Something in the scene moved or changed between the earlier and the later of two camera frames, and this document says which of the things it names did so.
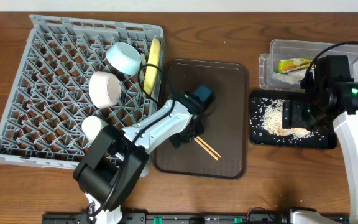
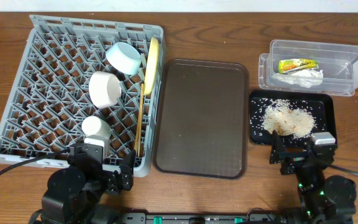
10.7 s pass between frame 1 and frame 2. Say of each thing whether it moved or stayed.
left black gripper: moved
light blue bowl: stayed
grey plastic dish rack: stayed
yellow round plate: stayed
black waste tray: stayed
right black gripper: moved
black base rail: stayed
